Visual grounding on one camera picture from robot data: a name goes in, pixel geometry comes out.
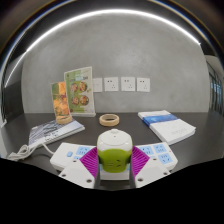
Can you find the white and blue book stack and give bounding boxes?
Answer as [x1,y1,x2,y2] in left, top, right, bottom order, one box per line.
[137,109,197,146]

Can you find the green and white charger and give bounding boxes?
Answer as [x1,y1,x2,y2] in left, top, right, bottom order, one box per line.
[96,128,134,174]

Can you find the black-framed glass partition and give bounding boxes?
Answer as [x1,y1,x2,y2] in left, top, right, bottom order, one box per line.
[206,61,224,116]

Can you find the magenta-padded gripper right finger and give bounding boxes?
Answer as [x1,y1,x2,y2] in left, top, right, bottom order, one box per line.
[129,145,172,188]

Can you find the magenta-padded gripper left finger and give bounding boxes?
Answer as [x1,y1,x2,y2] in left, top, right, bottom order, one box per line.
[58,146,101,190]

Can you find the white power strip blue sockets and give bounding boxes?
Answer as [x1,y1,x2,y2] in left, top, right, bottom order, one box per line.
[49,141,179,181]

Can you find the white power strip cable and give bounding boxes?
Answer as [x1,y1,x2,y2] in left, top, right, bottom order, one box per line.
[6,142,56,162]

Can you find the beige tape roll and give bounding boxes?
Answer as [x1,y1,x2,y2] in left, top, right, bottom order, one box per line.
[99,113,120,127]

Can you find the large green menu sign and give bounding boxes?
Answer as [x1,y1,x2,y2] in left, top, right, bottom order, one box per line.
[63,65,97,118]

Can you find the curved ceiling light strip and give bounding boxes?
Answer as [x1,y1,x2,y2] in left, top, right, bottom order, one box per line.
[3,8,202,88]

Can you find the grey printed brochure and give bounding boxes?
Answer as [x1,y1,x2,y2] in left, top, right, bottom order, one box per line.
[28,119,86,146]

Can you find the small orange menu sign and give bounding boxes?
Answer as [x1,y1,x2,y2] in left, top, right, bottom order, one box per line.
[50,81,73,125]

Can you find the white wall socket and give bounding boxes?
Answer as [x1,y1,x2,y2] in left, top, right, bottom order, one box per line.
[120,76,136,92]
[103,76,120,93]
[136,77,151,93]
[92,77,104,93]

